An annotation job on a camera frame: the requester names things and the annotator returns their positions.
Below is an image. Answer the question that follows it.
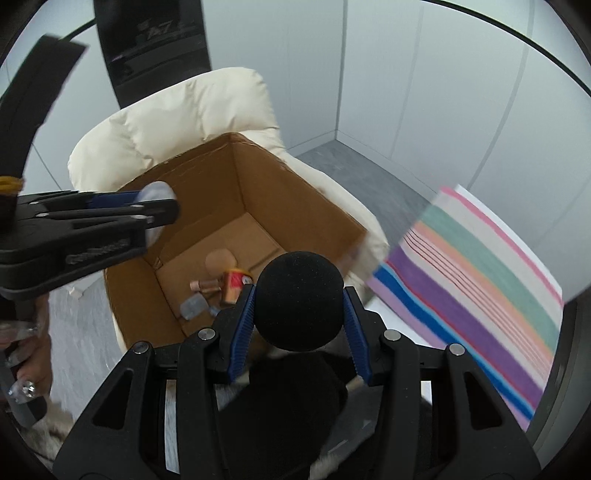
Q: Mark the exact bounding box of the pale fleece blanket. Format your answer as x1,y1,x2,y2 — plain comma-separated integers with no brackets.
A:
18,401,79,472

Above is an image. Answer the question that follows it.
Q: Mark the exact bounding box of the black curved strap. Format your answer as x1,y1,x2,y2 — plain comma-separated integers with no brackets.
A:
0,36,89,185

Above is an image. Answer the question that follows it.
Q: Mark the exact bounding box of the brown cardboard box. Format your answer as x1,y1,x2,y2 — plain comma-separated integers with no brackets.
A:
104,132,370,365

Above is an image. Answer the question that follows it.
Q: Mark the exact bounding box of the small purple bottle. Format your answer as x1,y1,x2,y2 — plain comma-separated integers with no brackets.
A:
179,295,208,320

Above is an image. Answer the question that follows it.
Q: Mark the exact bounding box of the black round puff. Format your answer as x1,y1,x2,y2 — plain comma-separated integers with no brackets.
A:
255,250,346,352

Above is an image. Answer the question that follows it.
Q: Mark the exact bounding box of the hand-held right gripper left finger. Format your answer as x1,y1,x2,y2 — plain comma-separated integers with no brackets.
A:
53,282,257,480

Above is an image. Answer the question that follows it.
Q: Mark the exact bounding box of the tan oval case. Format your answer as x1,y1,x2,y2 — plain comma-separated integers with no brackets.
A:
205,249,237,278

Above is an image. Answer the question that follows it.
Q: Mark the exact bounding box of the dark glass cabinet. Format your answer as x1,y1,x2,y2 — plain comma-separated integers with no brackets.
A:
92,0,213,109

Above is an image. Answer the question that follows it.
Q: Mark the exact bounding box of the white table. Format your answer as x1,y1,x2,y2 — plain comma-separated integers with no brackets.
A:
365,184,565,416

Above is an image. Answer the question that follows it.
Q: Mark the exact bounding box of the cream padded armchair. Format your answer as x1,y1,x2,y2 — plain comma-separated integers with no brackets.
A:
68,68,390,356

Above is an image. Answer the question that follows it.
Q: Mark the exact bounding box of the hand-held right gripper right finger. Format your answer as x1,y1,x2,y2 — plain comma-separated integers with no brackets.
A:
342,286,541,480

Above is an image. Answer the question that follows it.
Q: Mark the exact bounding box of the person's left hand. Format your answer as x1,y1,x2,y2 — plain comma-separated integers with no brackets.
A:
0,293,54,404

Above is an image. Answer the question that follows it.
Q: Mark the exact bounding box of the pink cosmetic tube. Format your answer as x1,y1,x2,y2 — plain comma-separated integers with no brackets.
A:
189,277,225,294

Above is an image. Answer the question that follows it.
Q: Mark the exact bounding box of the striped colourful cloth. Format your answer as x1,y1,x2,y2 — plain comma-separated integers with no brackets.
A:
367,186,566,432

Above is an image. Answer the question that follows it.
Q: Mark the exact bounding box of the red can with yellow lid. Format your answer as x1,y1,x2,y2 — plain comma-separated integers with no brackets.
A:
221,270,254,306

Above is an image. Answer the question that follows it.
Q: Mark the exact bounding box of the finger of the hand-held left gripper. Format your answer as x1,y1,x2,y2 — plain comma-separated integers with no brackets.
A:
17,190,145,216
0,199,181,252

